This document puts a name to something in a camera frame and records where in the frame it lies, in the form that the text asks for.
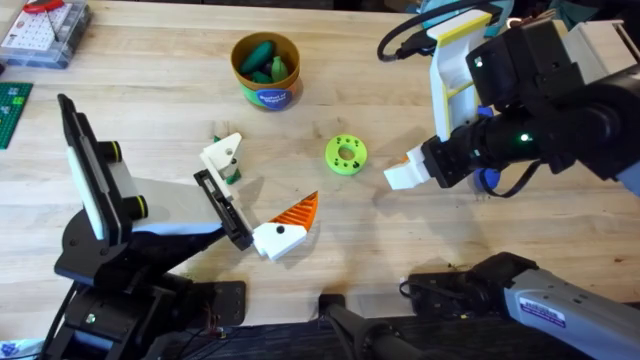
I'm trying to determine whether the left wrist upright black plate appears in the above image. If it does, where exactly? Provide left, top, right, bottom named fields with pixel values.
left=56, top=93, right=124, bottom=247

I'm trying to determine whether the green board with blocks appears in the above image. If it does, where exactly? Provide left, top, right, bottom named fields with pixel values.
left=0, top=81, right=34, bottom=151

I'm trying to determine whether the clear plastic parts box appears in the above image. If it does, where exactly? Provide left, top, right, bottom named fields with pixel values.
left=0, top=0, right=94, bottom=71

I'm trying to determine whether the tub of toy vegetables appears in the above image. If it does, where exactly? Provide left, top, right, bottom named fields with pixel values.
left=230, top=31, right=303, bottom=112

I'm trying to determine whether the black tube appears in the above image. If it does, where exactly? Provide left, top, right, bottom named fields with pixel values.
left=318, top=293, right=441, bottom=360

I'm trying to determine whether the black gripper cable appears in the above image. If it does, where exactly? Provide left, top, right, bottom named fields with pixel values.
left=492, top=159, right=544, bottom=199

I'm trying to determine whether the black camera cable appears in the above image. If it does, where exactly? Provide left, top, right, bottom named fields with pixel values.
left=376, top=0, right=504, bottom=64

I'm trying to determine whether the green disc with holes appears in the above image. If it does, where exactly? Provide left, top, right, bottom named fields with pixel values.
left=324, top=133, right=369, bottom=177

